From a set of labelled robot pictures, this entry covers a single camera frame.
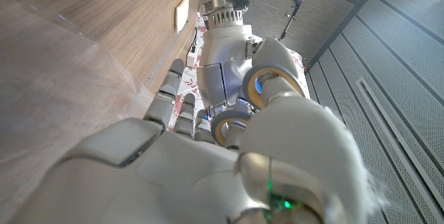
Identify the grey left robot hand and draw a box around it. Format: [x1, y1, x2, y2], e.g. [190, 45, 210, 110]
[189, 0, 301, 114]

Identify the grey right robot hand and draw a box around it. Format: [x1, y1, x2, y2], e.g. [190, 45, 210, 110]
[10, 58, 382, 224]

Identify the floral backdrop cloth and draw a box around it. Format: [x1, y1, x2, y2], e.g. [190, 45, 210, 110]
[166, 12, 310, 131]

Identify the yellow sponge at left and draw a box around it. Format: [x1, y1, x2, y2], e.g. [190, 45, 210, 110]
[174, 0, 191, 34]

